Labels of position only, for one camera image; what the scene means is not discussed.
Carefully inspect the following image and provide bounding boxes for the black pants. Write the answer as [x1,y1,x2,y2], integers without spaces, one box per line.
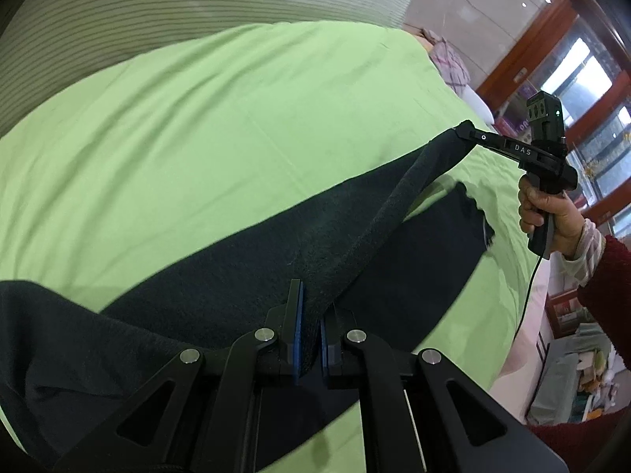
[1,129,494,472]

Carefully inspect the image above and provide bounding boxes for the red sleeve forearm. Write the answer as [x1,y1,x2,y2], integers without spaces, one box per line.
[562,219,631,366]

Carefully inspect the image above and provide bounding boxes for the right hand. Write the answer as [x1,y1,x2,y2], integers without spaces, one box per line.
[518,176,585,259]

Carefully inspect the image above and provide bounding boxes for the plaid cloth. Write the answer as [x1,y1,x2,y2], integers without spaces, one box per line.
[420,29,470,96]

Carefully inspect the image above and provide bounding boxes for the wooden framed glass door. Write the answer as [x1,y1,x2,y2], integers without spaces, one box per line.
[478,0,630,238]

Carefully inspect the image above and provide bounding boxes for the cluttered low shelf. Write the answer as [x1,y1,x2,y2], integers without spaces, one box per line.
[525,289,630,426]

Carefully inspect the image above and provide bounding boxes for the green bed sheet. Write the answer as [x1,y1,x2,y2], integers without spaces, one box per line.
[0,20,549,473]

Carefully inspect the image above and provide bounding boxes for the striped white headboard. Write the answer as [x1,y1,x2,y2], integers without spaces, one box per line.
[1,0,412,131]

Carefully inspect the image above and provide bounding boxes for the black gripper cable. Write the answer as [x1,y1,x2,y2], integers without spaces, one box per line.
[512,254,545,343]

